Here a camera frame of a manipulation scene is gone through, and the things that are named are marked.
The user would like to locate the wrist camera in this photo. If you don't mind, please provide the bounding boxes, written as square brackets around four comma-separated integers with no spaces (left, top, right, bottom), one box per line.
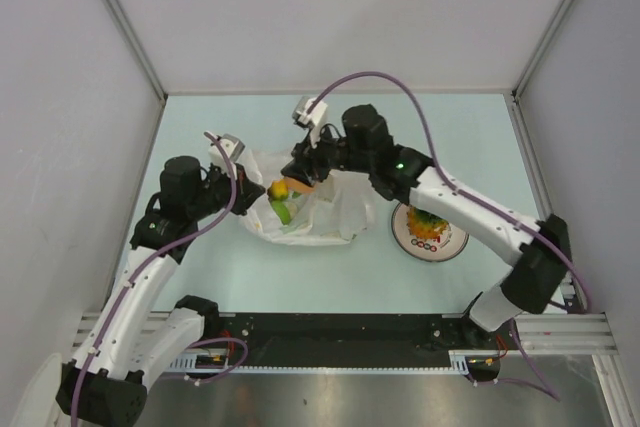
[204,131,245,169]
[292,96,328,148]

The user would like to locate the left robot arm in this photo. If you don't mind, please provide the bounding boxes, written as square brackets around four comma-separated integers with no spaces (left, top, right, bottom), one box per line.
[56,156,266,426]

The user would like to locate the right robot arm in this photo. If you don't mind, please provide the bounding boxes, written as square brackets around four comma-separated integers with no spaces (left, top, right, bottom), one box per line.
[281,99,569,348]

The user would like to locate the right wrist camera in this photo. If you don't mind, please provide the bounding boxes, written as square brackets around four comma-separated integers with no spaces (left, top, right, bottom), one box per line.
[292,96,328,148]

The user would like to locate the aluminium corner post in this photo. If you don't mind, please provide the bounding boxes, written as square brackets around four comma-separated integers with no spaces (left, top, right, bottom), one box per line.
[74,0,169,103]
[511,0,577,103]

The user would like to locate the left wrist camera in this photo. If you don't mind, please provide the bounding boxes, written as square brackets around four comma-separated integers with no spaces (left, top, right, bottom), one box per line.
[204,131,245,169]

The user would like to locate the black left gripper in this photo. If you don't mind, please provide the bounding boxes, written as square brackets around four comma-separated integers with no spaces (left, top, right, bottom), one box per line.
[188,160,264,220]

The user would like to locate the round printed plate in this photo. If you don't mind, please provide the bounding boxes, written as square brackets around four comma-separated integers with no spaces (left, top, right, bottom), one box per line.
[391,203,469,262]

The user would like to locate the green fake fruit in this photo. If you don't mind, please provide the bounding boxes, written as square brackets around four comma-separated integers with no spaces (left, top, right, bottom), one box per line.
[270,200,292,225]

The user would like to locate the white plastic bag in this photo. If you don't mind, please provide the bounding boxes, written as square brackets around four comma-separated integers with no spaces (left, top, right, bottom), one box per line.
[239,149,375,247]

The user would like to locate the right aluminium corner post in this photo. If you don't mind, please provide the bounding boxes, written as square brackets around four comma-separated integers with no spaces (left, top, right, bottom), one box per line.
[511,0,577,103]

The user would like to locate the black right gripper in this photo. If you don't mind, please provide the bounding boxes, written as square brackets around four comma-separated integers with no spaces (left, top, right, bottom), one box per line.
[283,120,374,187]

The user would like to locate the white slotted cable duct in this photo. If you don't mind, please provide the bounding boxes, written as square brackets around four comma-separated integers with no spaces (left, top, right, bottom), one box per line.
[164,349,524,376]

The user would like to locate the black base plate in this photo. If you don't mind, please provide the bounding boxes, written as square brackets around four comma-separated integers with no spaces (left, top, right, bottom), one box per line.
[201,313,504,356]

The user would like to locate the orange pink fake peach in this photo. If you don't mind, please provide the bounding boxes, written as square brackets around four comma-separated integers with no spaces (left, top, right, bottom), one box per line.
[284,177,315,195]

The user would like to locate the yellow fake mango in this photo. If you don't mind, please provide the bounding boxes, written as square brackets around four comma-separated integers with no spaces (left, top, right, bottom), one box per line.
[267,180,289,201]

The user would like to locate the orange fake pineapple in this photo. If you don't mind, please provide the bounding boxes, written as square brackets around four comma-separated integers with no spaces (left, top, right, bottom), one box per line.
[407,206,449,240]

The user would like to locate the left aluminium corner post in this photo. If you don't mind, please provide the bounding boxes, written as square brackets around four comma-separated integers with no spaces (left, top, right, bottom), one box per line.
[74,0,169,103]

